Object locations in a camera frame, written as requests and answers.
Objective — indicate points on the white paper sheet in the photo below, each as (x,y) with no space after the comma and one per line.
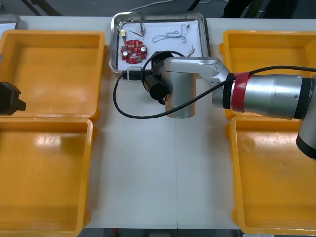
(168,29)

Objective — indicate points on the yellow-orange plastic bin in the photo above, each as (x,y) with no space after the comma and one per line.
(49,98)
(259,197)
(259,49)
(37,185)

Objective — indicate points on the small steel tray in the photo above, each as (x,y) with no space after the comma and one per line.
(10,18)

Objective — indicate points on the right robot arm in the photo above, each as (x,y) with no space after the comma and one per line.
(180,86)

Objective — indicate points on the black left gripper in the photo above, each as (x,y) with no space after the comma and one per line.
(8,98)

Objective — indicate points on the round red circuit board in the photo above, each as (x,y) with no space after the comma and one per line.
(133,50)

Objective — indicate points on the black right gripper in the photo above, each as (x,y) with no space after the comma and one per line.
(156,65)

